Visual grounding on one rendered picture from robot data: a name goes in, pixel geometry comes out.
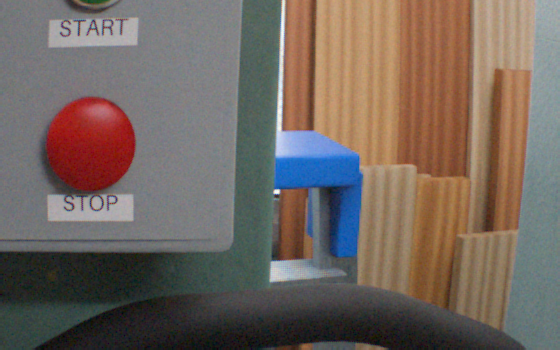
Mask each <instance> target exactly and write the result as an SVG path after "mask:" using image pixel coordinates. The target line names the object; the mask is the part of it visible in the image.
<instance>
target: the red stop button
mask: <svg viewBox="0 0 560 350"><path fill-rule="evenodd" d="M135 140H136V137H135V133H134V129H133V127H132V124H131V122H130V120H129V118H128V116H127V115H126V114H125V113H124V111H123V110H122V108H121V107H118V106H117V105H116V104H115V103H113V102H112V101H109V100H108V99H106V98H105V99H102V98H99V97H83V98H78V99H76V100H74V101H71V102H70V103H68V104H67V105H66V106H65V107H63V108H62V109H61V110H60V112H59V113H58V114H57V115H55V116H54V120H53V121H52V123H51V125H50V128H49V129H48V136H47V155H48V159H49V161H50V163H51V167H52V169H53V170H54V172H55V173H56V174H57V175H58V177H59V178H61V179H62V181H63V182H65V183H66V184H67V185H69V186H71V187H73V188H77V189H81V190H87V191H99V190H103V189H105V188H108V187H110V186H111V185H113V184H114V183H116V182H118V180H120V179H121V178H122V177H123V176H124V175H125V174H126V172H127V170H128V168H129V167H130V165H131V163H132V161H133V159H134V156H135Z"/></svg>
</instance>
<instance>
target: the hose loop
mask: <svg viewBox="0 0 560 350"><path fill-rule="evenodd" d="M316 342H355V343H363V344H364V343H366V344H370V345H373V346H381V347H383V348H386V349H387V348H389V349H390V350H527V349H526V348H525V347H524V346H523V345H522V344H521V343H520V342H518V341H517V340H516V339H514V338H512V337H511V336H510V335H508V334H507V333H506V332H503V331H501V330H499V329H496V328H495V327H493V326H490V325H488V324H486V323H482V322H480V321H478V320H473V319H472V318H470V317H466V316H464V315H462V314H460V315H459V314H458V313H455V312H454V311H449V310H447V309H445V308H441V307H438V306H437V305H432V304H430V303H428V302H426V301H421V300H419V299H417V298H412V297H410V296H408V295H405V294H401V293H398V292H396V291H392V290H391V291H388V290H386V289H382V288H379V287H371V286H366V285H358V284H354V285H352V284H344V283H317V284H312V285H300V286H289V287H278V288H258V289H248V290H238V291H227V292H208V293H197V294H181V295H174V296H161V297H157V298H153V299H152V298H150V299H146V300H142V301H135V302H132V303H129V304H125V305H122V306H121V307H118V308H117V307H115V308H113V309H111V310H109V311H108V310H106V311H104V312H103V313H101V314H98V315H96V316H94V317H91V318H89V319H88V320H86V321H85V320H84V321H83V322H81V323H79V324H77V325H75V326H74V327H71V328H70V329H68V330H67V331H64V332H62V334H58V336H56V337H53V338H52V339H50V340H47V341H46V342H45V343H42V344H41V345H39V346H37V347H35V348H34V349H31V350H248V349H253V350H257V349H264V348H272V347H281V346H289V345H298V344H307V343H316Z"/></svg>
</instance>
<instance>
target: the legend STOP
mask: <svg viewBox="0 0 560 350"><path fill-rule="evenodd" d="M61 220H63V221H95V220H96V221H129V220H132V221H133V194H132V195H104V194H85V195H48V221H61Z"/></svg>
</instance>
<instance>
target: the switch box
mask: <svg viewBox="0 0 560 350"><path fill-rule="evenodd" d="M93 18H94V19H110V18H138V34H137V45H123V46H107V45H103V46H82V47H62V48H59V47H49V28H50V20H75V19H93ZM241 21H242V0H119V1H117V2H116V3H114V4H113V5H111V6H109V7H106V8H104V9H98V10H96V11H93V10H87V9H82V8H80V7H79V6H76V5H74V4H73V2H71V1H70V0H0V252H27V253H28V252H48V253H52V252H69V253H78V252H91V253H103V252H114V253H130V252H140V253H157V252H170V253H185V252H212V253H213V252H223V251H226V250H229V249H230V247H231V245H232V242H233V212H234V185H235V157H236V129H237V101H238V74H239V63H240V47H241ZM83 97H99V98H102V99H105V98H106V99H108V100H109V101H112V102H113V103H115V104H116V105H117V106H118V107H121V108H122V110H123V111H124V113H125V114H126V115H127V116H128V118H129V120H130V122H131V124H132V127H133V129H134V133H135V137H136V140H135V156H134V159H133V161H132V163H131V165H130V167H129V168H128V170H127V172H126V174H125V175H124V176H123V177H122V178H121V179H120V180H118V182H116V183H114V184H113V185H111V186H110V187H108V188H105V189H103V190H99V191H87V190H81V189H77V188H73V187H71V186H69V185H67V184H66V183H65V182H63V181H62V179H61V178H59V177H58V175H57V174H56V173H55V172H54V170H53V169H52V167H51V163H50V161H49V159H48V155H47V136H48V129H49V128H50V125H51V123H52V121H53V120H54V116H55V115H57V114H58V113H59V112H60V110H61V109H62V108H63V107H65V106H66V105H67V104H68V103H70V102H71V101H74V100H76V99H78V98H83ZM85 194H104V195H132V194H133V221H132V220H129V221H96V220H95V221H63V220H61V221H48V195H85Z"/></svg>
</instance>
